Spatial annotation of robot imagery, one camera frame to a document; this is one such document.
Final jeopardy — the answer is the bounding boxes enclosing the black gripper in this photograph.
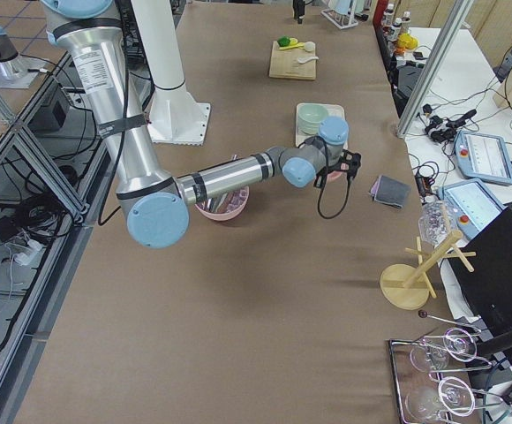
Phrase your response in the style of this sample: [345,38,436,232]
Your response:
[313,149,361,187]

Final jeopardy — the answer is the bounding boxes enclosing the white ceramic spoon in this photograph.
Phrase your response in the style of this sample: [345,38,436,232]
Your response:
[297,56,319,64]

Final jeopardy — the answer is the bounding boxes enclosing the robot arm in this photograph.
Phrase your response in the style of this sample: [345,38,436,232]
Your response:
[42,1,361,248]

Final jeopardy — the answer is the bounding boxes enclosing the mint green bowl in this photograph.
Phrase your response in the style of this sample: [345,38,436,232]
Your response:
[297,103,328,135]

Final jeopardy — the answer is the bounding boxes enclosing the pink bowl with ice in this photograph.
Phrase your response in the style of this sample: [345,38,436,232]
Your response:
[195,186,250,222]

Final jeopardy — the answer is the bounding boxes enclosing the grey folded cloth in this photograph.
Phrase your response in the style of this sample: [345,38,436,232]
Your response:
[370,175,411,208]

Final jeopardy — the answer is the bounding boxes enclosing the cream rabbit tray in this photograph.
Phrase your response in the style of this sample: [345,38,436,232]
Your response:
[295,102,345,146]

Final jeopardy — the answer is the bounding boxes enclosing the wooden cutting board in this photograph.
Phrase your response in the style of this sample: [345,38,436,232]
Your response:
[268,41,317,80]

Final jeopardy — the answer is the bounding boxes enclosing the white steamed bun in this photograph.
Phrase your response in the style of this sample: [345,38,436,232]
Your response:
[304,42,315,52]

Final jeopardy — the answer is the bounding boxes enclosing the upper teach pendant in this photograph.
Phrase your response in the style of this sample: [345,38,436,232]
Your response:
[455,131,512,186]

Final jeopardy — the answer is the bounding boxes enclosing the teach pendant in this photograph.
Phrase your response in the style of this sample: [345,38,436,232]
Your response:
[438,178,506,239]
[455,131,512,186]

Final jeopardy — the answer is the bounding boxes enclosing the lower teach pendant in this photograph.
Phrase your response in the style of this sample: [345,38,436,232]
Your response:
[438,178,506,239]

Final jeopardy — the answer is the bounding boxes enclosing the wooden mug tree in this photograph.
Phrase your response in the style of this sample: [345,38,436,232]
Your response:
[379,207,478,309]

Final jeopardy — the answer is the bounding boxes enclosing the green lime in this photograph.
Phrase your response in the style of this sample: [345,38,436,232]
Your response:
[277,36,290,47]

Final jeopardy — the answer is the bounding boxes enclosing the metal ice scoop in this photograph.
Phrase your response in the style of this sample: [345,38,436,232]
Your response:
[206,193,229,213]

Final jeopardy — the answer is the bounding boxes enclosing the metal glass rack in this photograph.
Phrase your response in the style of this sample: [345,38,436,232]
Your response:
[388,322,503,423]

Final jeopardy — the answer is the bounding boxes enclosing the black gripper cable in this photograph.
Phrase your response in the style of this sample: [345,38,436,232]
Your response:
[295,136,357,220]

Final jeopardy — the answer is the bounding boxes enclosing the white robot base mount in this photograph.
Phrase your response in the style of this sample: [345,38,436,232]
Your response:
[132,0,211,146]

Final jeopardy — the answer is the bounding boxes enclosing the aluminium frame post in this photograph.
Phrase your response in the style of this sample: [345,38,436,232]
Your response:
[396,0,474,139]

